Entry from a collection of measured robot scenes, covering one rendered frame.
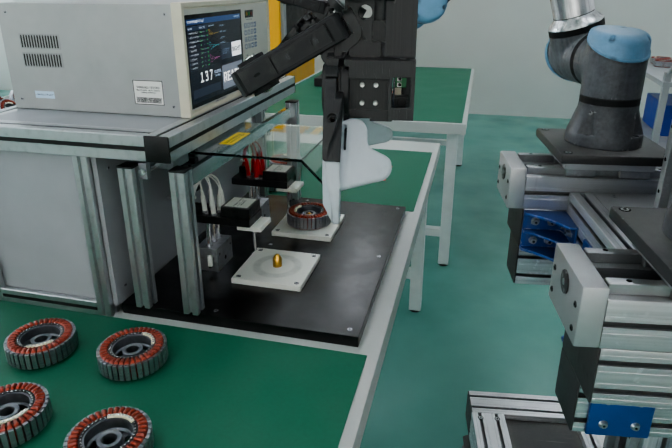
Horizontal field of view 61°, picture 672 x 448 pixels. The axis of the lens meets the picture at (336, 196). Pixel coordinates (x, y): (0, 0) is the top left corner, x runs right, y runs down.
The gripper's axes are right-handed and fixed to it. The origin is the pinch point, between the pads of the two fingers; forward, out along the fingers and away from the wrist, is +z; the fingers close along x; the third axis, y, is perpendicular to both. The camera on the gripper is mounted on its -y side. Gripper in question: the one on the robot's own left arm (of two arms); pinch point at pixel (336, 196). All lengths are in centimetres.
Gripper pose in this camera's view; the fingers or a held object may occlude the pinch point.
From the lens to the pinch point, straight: 56.8
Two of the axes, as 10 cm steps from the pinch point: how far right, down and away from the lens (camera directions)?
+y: 9.9, 0.4, -0.9
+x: 1.0, -3.5, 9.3
